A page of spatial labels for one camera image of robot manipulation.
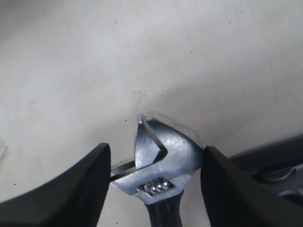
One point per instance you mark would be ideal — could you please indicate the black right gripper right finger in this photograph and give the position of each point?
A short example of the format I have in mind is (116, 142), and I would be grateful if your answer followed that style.
(233, 199)

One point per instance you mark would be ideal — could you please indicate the black plastic tool case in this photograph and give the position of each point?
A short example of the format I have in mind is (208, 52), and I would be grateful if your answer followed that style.
(277, 166)

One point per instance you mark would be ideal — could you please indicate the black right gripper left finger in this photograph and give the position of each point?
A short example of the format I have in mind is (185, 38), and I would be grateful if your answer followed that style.
(73, 199)

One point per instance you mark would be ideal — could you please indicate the adjustable wrench black handle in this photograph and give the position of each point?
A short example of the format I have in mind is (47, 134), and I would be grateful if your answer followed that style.
(166, 155)

